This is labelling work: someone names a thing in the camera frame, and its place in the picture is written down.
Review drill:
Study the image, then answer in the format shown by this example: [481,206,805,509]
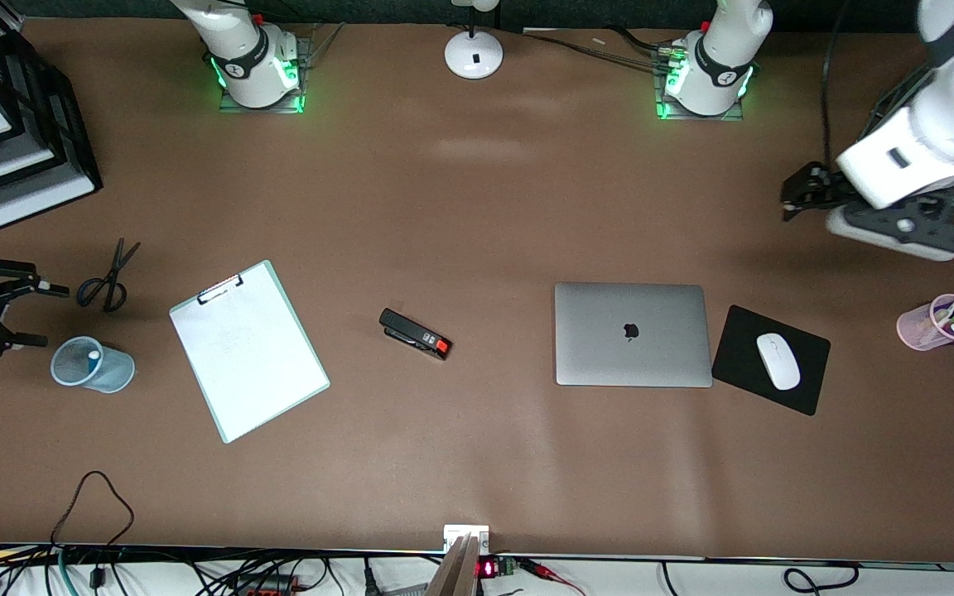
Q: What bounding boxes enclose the silver laptop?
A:
[554,282,714,388]

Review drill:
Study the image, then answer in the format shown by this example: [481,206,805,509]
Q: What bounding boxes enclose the black scissors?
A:
[76,238,142,314]

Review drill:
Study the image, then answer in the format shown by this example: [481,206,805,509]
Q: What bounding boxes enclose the pink translucent pen cup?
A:
[897,294,954,351]

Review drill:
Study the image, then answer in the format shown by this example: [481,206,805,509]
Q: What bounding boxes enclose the light blue mesh pen cup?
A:
[51,336,136,394]

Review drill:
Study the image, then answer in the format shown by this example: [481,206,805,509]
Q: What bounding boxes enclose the black stacked paper tray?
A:
[0,0,104,231]

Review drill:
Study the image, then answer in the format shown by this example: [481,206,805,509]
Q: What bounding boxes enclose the white computer mouse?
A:
[756,333,802,392]

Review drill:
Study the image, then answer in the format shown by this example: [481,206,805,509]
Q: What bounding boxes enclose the black mouse pad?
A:
[711,305,831,416]

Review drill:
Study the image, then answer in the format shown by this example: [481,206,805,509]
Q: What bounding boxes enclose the white paper sheet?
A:
[171,277,329,442]

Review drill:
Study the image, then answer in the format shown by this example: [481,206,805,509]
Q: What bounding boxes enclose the pale green clipboard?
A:
[169,260,331,445]

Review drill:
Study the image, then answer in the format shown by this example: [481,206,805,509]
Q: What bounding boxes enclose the white round lamp base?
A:
[444,0,504,80]

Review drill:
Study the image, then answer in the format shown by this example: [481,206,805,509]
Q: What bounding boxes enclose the black stapler with red tip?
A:
[378,308,452,362]

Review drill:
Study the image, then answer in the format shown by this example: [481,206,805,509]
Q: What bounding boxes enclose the white small box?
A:
[443,525,490,554]

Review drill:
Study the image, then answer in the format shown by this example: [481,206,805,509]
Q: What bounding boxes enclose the wooden bars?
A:
[427,534,482,596]

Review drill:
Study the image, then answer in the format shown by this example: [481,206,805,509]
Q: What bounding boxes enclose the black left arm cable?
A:
[821,0,852,166]

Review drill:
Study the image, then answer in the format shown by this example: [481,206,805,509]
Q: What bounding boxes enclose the black looped cable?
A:
[51,470,134,547]

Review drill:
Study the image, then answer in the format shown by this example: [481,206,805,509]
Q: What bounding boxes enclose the black table cable bundle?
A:
[523,27,681,74]

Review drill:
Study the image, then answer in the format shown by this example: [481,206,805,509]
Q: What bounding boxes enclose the tangled black cable bundle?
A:
[0,542,445,596]

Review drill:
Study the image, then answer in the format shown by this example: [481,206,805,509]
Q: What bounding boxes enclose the black coiled cable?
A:
[782,563,860,594]

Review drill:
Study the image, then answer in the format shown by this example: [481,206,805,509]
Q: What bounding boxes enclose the red and black wires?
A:
[518,558,587,596]

